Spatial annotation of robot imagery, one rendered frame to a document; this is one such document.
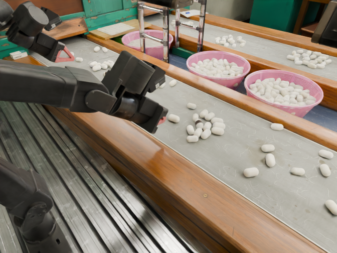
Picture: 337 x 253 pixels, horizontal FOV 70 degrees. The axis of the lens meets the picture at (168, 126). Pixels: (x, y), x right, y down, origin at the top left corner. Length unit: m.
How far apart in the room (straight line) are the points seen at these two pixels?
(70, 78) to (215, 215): 0.37
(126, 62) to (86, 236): 0.40
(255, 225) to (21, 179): 0.44
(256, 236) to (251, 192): 0.12
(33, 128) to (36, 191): 0.47
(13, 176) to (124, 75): 0.26
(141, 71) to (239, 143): 0.37
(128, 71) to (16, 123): 0.64
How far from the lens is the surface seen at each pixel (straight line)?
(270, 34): 1.51
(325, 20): 0.56
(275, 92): 0.98
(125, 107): 0.49
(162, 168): 0.59
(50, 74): 0.42
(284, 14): 3.54
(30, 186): 0.53
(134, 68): 0.47
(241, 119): 0.81
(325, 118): 1.06
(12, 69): 0.41
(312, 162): 0.74
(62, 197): 0.71
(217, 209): 0.54
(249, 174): 0.62
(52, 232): 0.65
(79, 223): 0.65
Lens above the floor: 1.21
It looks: 39 degrees down
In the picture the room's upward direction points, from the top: straight up
